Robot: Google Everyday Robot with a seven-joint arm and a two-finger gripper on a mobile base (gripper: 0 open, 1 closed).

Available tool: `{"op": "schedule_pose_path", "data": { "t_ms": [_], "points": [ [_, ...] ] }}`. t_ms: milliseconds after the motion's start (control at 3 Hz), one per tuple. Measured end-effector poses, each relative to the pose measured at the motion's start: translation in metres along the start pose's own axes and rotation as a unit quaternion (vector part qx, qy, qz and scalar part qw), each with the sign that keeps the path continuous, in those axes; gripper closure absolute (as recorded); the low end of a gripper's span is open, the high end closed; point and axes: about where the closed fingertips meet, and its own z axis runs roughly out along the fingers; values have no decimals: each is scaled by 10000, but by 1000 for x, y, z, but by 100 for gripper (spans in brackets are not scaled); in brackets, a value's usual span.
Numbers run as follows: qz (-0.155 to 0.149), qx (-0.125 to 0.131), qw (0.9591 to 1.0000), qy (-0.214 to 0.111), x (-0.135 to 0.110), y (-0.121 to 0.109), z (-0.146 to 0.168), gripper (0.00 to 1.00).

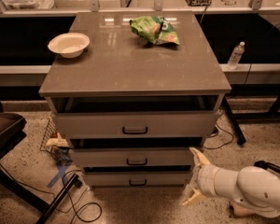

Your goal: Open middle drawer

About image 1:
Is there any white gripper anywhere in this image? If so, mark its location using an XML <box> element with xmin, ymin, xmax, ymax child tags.
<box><xmin>182</xmin><ymin>147</ymin><xmax>220</xmax><ymax>206</ymax></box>

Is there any grey drawer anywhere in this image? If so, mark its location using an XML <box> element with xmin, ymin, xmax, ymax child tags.
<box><xmin>84</xmin><ymin>172</ymin><xmax>192</xmax><ymax>187</ymax></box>
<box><xmin>52</xmin><ymin>111</ymin><xmax>218</xmax><ymax>139</ymax></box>
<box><xmin>70</xmin><ymin>147</ymin><xmax>194</xmax><ymax>167</ymax></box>

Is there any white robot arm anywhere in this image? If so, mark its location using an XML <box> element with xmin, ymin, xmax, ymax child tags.
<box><xmin>183</xmin><ymin>147</ymin><xmax>280</xmax><ymax>218</ymax></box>

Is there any grey drawer cabinet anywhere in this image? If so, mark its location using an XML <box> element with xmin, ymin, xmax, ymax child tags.
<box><xmin>39</xmin><ymin>12</ymin><xmax>231</xmax><ymax>178</ymax></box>

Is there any black table leg right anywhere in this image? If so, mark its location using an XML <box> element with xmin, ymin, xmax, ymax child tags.
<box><xmin>222</xmin><ymin>98</ymin><xmax>246</xmax><ymax>146</ymax></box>

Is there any clear plastic water bottle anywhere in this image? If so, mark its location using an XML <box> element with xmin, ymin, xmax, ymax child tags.
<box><xmin>227</xmin><ymin>41</ymin><xmax>245</xmax><ymax>70</ymax></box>

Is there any green chip bag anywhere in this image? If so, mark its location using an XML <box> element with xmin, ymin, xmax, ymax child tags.
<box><xmin>129</xmin><ymin>16</ymin><xmax>180</xmax><ymax>45</ymax></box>

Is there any white paper bowl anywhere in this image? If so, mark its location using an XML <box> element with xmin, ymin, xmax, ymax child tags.
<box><xmin>48</xmin><ymin>33</ymin><xmax>90</xmax><ymax>59</ymax></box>

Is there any black chair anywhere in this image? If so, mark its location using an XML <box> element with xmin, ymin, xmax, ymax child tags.
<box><xmin>0</xmin><ymin>102</ymin><xmax>78</xmax><ymax>224</ymax></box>

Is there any black floor cable right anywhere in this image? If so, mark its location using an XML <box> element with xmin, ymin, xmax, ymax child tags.
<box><xmin>203</xmin><ymin>110</ymin><xmax>235</xmax><ymax>151</ymax></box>

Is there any black floor cable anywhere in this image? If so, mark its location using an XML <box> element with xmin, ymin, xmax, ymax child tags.
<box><xmin>0</xmin><ymin>142</ymin><xmax>103</xmax><ymax>224</ymax></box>
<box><xmin>203</xmin><ymin>110</ymin><xmax>235</xmax><ymax>151</ymax></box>

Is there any black floor cable left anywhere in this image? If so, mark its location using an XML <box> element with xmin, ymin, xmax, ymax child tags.
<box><xmin>0</xmin><ymin>142</ymin><xmax>103</xmax><ymax>224</ymax></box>

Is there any wire basket with items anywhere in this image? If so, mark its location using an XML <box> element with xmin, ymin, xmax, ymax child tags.
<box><xmin>40</xmin><ymin>118</ymin><xmax>71</xmax><ymax>163</ymax></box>

